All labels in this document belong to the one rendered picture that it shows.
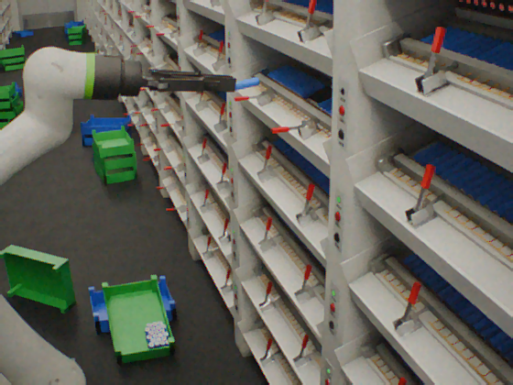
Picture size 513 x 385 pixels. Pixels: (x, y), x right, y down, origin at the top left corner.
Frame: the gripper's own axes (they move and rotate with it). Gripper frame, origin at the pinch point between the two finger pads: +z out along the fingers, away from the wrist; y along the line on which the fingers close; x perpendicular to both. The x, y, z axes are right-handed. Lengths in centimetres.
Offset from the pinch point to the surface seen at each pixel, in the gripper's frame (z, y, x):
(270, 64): 24.4, 35.2, 1.0
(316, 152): 16.2, -18.1, 8.6
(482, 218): 22, -62, 3
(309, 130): 17.6, -10.2, 6.5
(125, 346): -8, 50, 101
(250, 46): 18.0, 35.5, -3.6
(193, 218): 27, 105, 78
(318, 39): 15.6, -11.9, -12.6
